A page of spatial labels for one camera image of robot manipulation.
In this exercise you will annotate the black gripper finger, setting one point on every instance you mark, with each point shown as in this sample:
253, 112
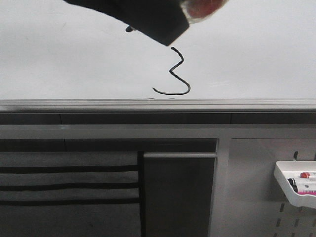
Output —
162, 20

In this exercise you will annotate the white whiteboard marker black tip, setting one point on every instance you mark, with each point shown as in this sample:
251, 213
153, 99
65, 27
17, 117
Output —
130, 29

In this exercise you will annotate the white whiteboard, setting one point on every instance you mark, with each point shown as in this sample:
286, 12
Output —
249, 49

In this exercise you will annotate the grey aluminium whiteboard tray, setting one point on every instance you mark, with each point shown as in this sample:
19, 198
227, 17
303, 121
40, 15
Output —
72, 106

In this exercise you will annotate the white plastic tray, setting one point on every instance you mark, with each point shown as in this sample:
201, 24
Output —
285, 170

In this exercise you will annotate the grey pegboard panel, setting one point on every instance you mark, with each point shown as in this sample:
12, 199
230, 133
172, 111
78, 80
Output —
247, 199

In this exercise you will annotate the black capped marker in tray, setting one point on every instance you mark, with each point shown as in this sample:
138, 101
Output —
302, 184

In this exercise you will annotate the red capped marker in tray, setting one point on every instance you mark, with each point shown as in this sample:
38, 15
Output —
308, 175

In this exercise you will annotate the grey fabric pocket organizer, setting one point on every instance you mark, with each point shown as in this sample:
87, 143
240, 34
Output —
70, 194

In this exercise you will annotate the pink labelled marker in tray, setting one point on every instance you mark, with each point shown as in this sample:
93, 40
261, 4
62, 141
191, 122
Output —
307, 192

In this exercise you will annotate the dark grey panel with rail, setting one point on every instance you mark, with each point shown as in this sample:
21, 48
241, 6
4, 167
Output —
178, 193

